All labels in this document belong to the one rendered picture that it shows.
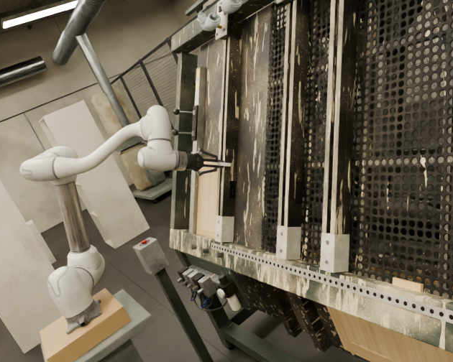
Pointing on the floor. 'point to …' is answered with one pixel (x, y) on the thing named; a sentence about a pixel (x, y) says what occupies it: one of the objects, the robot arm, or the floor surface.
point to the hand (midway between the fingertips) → (223, 164)
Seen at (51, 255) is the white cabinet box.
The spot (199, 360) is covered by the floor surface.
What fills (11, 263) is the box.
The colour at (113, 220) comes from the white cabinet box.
